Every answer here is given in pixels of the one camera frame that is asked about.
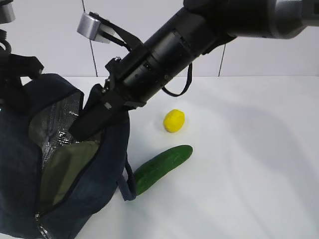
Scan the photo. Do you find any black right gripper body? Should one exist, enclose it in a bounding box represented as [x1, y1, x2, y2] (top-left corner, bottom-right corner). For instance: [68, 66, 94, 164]
[102, 56, 150, 110]

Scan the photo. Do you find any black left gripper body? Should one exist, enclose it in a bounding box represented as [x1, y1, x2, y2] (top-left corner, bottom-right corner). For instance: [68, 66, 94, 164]
[0, 29, 45, 114]

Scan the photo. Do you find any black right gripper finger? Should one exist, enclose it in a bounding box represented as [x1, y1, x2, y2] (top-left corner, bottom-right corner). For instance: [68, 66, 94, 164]
[68, 84, 125, 141]

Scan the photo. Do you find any dark blue lunch bag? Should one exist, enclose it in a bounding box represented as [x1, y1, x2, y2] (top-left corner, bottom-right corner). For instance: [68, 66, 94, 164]
[0, 74, 137, 239]

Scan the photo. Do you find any yellow lemon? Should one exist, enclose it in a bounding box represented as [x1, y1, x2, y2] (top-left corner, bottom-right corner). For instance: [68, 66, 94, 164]
[163, 109, 185, 133]

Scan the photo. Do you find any green lidded glass container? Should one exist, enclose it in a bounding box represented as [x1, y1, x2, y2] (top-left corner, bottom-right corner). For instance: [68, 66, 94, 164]
[27, 117, 104, 209]

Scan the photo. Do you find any green cucumber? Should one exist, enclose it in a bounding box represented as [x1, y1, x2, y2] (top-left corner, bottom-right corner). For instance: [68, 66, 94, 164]
[134, 144, 193, 196]

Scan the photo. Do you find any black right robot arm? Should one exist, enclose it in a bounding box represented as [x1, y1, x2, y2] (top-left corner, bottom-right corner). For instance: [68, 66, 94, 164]
[69, 0, 319, 141]

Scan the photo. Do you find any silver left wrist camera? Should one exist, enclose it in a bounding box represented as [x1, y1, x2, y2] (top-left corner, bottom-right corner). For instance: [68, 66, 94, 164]
[0, 0, 15, 24]

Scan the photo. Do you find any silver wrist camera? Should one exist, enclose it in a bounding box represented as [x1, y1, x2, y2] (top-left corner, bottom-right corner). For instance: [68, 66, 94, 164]
[0, 0, 15, 24]
[76, 11, 144, 50]

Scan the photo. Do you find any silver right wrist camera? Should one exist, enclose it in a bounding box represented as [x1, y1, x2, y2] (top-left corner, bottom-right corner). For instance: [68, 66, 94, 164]
[76, 11, 144, 50]

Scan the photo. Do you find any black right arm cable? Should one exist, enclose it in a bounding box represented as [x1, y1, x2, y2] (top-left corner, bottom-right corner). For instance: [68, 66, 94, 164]
[161, 62, 194, 98]

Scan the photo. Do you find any silver zipper pull ring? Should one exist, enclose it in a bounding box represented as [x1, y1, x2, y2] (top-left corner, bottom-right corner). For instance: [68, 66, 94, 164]
[34, 211, 54, 239]

